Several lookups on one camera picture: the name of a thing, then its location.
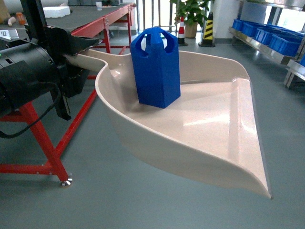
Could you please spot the white paper cup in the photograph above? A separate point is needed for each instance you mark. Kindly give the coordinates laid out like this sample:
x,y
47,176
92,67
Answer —
x,y
99,5

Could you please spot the yellow black traffic cone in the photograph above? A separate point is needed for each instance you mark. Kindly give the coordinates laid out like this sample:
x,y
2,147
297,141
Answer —
x,y
207,39

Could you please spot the black vertical camera mast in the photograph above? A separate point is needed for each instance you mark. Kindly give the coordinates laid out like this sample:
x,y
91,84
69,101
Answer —
x,y
38,29

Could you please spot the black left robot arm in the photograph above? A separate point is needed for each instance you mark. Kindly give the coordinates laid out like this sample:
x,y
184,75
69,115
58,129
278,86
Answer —
x,y
31,69

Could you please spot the red steel table frame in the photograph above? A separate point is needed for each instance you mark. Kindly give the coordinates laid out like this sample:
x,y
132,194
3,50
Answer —
x,y
85,21

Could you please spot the beige plastic dustpan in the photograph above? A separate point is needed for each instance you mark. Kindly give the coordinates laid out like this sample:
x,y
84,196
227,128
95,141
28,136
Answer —
x,y
208,135

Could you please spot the orange cylindrical can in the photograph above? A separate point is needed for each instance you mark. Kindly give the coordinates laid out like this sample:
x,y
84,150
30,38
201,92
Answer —
x,y
20,17

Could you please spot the white foam block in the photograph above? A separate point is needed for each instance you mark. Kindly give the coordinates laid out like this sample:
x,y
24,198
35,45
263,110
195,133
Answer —
x,y
56,12

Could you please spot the steel flow rack shelf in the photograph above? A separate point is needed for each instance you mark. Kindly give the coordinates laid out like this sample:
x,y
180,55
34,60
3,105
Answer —
x,y
258,36

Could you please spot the green potted plant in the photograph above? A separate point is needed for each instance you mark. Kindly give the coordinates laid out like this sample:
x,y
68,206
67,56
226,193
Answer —
x,y
194,13

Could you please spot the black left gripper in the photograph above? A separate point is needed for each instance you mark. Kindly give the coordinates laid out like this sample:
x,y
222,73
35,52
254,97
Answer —
x,y
70,78

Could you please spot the blue hexagonal plastic part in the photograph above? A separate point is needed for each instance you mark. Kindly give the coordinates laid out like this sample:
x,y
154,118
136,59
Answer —
x,y
155,59

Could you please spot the red white traffic cone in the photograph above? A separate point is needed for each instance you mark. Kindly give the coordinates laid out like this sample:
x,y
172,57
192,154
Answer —
x,y
181,35

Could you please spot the blue storage bin on shelf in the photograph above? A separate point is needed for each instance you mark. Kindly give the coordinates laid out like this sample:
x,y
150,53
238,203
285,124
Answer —
x,y
285,45

